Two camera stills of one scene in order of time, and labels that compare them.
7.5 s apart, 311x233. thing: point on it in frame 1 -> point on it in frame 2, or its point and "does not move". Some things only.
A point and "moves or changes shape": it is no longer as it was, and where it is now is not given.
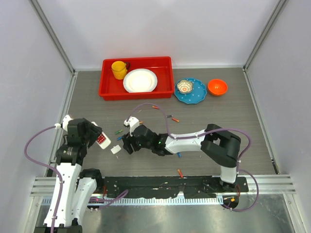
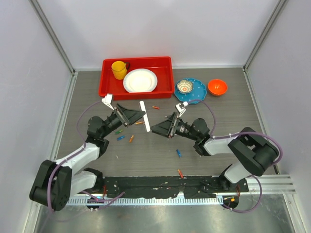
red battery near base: x=180 y=173 does not move
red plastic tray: x=112 y=89 does not move
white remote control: x=103 y=141 moves or changes shape
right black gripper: x=127 y=141 -> x=164 y=128
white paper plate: x=140 y=80 does not move
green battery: x=120 y=131 does not move
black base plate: x=147 y=187 does not move
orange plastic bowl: x=217 y=87 does not move
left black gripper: x=95 y=131 -> x=128 y=116
